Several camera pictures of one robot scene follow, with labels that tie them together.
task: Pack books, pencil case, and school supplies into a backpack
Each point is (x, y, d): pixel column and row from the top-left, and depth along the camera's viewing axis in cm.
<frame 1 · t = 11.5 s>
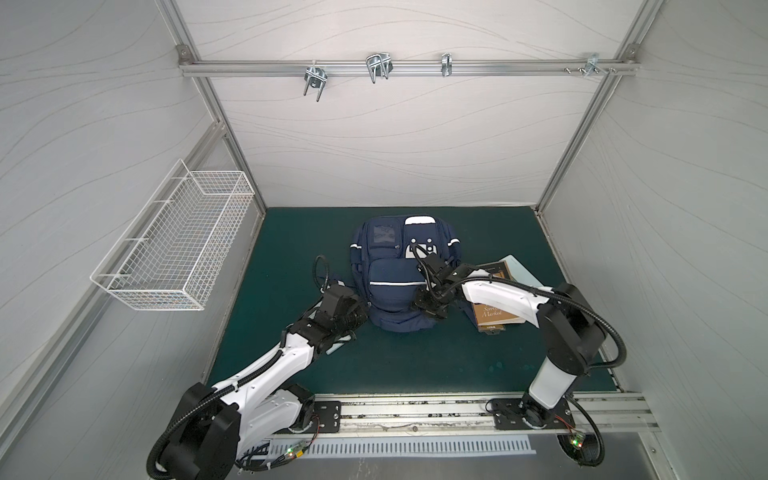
left hand: (368, 309, 83), fingers closed
right hand: (412, 309, 87), fingers open
navy blue backpack: (384, 259, 104), point 4 cm above the table

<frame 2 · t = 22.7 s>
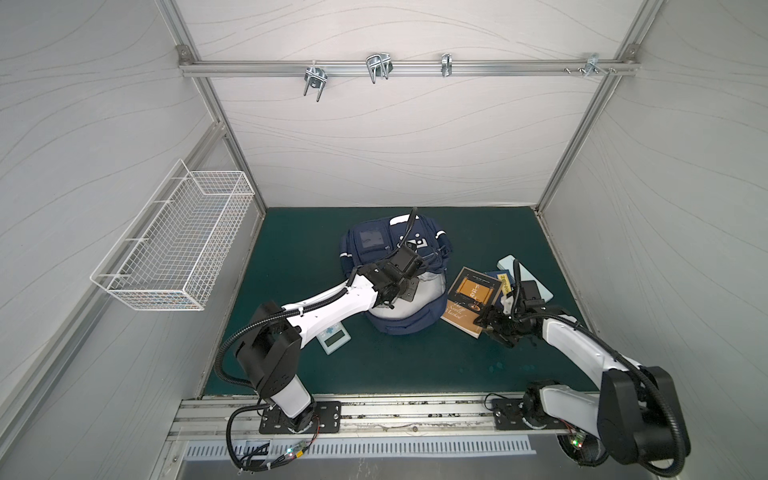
left hand: (404, 283, 84), fingers closed
right hand: (483, 325, 87), fingers open
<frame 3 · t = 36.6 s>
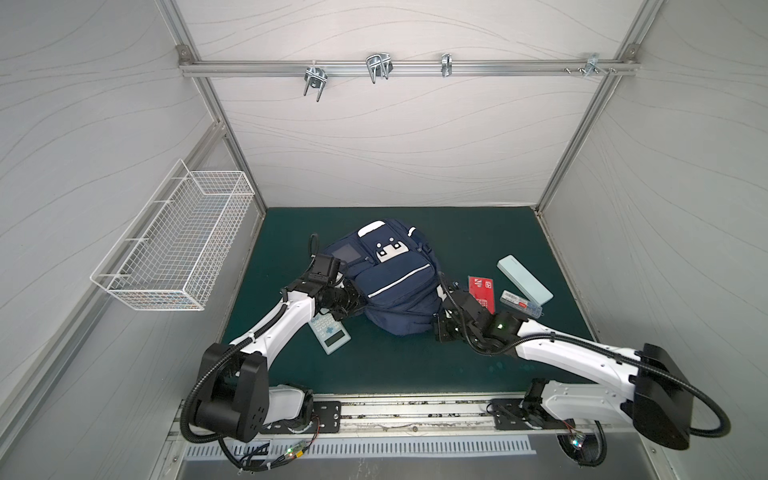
left hand: (362, 301, 84), fingers closed
right hand: (434, 321, 81), fingers closed
navy blue backpack: (396, 273, 92), point 11 cm above the table
red booklet: (483, 290, 100), on the table

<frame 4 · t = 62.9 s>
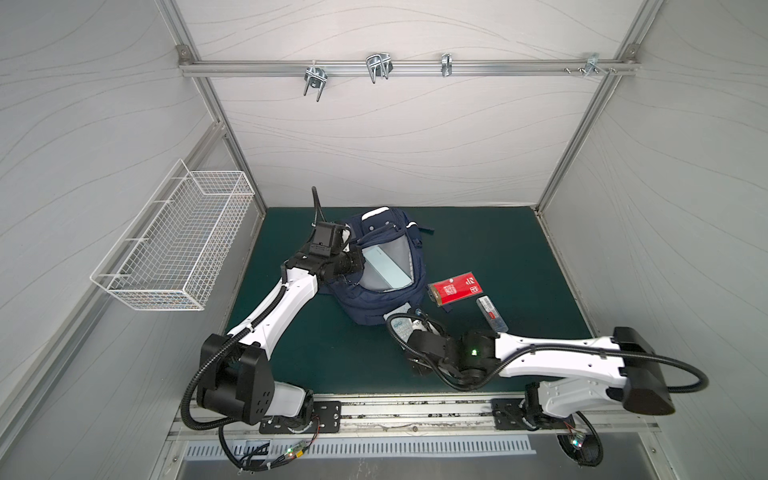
left hand: (362, 260, 83), fingers closed
right hand: (415, 346, 74), fingers open
navy blue backpack: (366, 297, 87), point 11 cm above the table
red booklet: (454, 288, 100), on the table
light green pencil case: (383, 264, 98), point 8 cm above the table
light green calculator: (408, 320, 69), point 23 cm above the table

